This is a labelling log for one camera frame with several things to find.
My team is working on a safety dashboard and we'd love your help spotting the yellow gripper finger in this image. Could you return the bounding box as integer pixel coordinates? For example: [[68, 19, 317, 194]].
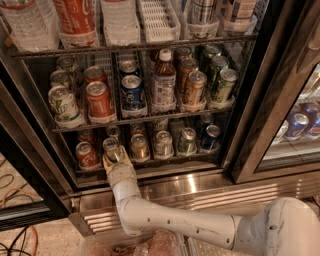
[[119, 145, 131, 164], [102, 155, 114, 174]]

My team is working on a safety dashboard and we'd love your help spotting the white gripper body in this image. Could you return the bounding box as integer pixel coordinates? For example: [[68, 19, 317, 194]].
[[106, 163, 137, 187]]

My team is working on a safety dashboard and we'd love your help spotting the silver redbull can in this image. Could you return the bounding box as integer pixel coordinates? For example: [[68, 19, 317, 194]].
[[103, 137, 120, 163]]

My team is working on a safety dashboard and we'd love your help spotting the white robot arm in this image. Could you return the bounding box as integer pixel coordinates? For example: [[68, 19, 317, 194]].
[[103, 153, 320, 256]]

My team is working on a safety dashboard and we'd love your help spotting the gold can bottom shelf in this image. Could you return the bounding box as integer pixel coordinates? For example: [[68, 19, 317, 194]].
[[130, 134, 150, 162]]

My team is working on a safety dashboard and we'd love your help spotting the red can bottom shelf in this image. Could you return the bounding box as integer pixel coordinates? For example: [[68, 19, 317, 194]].
[[75, 141, 100, 169]]

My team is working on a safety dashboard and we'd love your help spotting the silver white can bottom shelf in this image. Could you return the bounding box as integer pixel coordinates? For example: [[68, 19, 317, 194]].
[[155, 131, 173, 159]]

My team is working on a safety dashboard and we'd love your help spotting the steel fridge bottom grille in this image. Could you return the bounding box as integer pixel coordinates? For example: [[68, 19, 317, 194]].
[[69, 171, 320, 237]]

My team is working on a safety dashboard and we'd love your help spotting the red soda can front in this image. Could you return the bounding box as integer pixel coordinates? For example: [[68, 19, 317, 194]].
[[86, 81, 116, 124]]

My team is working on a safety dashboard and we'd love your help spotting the red soda can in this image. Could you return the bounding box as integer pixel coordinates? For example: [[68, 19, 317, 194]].
[[84, 66, 108, 84], [86, 81, 116, 124]]

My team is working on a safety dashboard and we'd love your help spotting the blue pepsi can front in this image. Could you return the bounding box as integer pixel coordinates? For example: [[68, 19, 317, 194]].
[[120, 75, 147, 118]]

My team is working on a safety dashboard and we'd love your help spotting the blue pepsi can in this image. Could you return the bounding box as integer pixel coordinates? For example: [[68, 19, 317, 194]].
[[119, 60, 140, 77], [120, 75, 147, 118]]

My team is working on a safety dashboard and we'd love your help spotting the green white 7up can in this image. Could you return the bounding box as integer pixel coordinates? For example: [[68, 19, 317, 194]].
[[48, 85, 84, 128]]

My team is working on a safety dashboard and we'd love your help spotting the green can bottom shelf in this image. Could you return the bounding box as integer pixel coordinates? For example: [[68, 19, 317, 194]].
[[177, 127, 197, 155]]

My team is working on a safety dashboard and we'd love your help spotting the red soda can rear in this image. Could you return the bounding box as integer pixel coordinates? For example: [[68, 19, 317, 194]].
[[84, 66, 108, 84]]

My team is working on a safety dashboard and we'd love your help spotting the blue pepsi can rear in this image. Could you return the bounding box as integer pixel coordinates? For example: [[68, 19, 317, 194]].
[[119, 60, 140, 77]]

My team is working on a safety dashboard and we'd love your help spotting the blue can bottom shelf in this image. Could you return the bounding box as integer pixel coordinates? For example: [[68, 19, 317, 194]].
[[200, 125, 221, 150]]

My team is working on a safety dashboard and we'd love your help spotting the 7up can middle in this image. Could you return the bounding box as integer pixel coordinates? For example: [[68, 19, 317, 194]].
[[50, 70, 72, 89]]

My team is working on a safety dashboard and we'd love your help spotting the orange gold can front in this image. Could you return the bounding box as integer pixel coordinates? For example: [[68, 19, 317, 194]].
[[182, 70, 207, 112]]

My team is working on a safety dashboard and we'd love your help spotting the orange gold can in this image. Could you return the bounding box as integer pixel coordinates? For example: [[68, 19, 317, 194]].
[[182, 70, 207, 112], [177, 58, 199, 93]]

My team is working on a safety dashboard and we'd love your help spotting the orange gold can middle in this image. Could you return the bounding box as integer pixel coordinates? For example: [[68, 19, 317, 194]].
[[177, 58, 199, 93]]

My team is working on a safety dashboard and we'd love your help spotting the green ginger ale can front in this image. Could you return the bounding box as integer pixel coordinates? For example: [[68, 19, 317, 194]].
[[211, 68, 238, 103]]

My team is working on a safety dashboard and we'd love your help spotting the green can middle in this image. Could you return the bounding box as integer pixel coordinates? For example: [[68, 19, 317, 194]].
[[207, 56, 229, 91]]

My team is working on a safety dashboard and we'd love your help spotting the white plastic shelf tray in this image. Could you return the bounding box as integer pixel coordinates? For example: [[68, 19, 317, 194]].
[[137, 0, 181, 43]]

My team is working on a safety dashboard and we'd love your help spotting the right glass fridge door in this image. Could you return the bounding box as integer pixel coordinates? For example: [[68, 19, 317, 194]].
[[233, 0, 320, 183]]

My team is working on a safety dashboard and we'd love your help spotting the blue pepsi can right fridge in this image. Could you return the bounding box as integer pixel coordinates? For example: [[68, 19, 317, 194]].
[[285, 113, 309, 141]]

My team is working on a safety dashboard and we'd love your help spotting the brown tea bottle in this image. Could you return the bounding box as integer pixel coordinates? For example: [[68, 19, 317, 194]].
[[151, 48, 176, 112]]

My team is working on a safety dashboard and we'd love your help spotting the left clear plastic bin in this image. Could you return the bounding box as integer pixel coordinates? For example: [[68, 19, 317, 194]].
[[74, 229, 189, 256]]

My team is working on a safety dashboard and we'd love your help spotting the clear plastic bin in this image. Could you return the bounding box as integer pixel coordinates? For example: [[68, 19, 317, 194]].
[[185, 203, 268, 256], [74, 229, 189, 256]]

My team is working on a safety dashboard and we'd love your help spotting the right clear plastic bin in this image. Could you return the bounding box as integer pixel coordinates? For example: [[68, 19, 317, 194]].
[[185, 203, 268, 256]]

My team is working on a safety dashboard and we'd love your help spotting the red coke bottle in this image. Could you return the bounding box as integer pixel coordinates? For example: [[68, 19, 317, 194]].
[[53, 0, 99, 49]]

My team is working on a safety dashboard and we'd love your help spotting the clear water bottle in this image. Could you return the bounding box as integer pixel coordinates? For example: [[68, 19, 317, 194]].
[[0, 0, 59, 52]]

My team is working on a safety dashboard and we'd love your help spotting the orange cable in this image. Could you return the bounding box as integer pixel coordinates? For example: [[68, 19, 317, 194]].
[[0, 187, 40, 256]]

